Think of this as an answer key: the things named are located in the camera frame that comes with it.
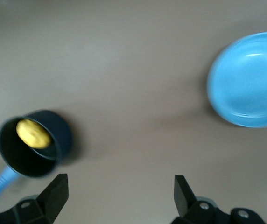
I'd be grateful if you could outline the dark pot with blue handle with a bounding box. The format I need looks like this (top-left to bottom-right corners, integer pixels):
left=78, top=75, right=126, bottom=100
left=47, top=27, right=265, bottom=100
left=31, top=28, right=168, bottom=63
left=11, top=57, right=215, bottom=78
left=0, top=109, right=74, bottom=206

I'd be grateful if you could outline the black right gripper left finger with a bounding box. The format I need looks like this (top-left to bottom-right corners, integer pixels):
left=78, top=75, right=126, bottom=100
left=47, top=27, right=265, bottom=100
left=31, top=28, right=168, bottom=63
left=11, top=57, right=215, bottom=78
left=0, top=173, right=69, bottom=224

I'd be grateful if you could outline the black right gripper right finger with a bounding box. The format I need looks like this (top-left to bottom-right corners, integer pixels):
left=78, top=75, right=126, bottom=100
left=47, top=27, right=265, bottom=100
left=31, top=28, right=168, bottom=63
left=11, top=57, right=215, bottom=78
left=170, top=175, right=265, bottom=224

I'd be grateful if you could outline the brown table cover cloth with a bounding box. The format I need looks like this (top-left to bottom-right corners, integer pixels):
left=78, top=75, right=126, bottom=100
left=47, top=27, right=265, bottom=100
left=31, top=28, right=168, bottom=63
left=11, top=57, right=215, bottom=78
left=0, top=0, right=267, bottom=224

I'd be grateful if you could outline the blue round plate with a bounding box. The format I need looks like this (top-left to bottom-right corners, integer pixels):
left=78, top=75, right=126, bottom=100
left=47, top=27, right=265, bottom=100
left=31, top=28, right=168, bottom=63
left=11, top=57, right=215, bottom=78
left=206, top=31, right=267, bottom=129

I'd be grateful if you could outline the yellow potato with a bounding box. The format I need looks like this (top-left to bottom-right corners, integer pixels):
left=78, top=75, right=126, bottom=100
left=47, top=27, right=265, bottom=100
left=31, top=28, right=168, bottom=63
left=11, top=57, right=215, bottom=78
left=15, top=118, right=53, bottom=150

